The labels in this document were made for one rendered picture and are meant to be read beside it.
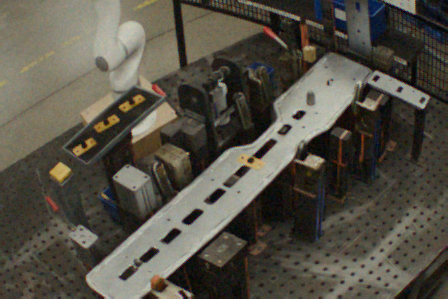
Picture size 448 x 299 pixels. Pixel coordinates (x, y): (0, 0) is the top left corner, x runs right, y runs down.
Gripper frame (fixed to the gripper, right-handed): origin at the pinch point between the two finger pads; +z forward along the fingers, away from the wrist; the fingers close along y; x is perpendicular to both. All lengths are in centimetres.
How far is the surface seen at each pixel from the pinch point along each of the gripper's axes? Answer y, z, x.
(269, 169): 32, 45, -11
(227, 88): 3.6, 37.4, 6.7
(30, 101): -208, 145, 41
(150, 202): 13, 42, -43
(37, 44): -270, 145, 95
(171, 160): 11.4, 36.7, -29.4
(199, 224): 29, 45, -40
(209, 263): 42, 43, -52
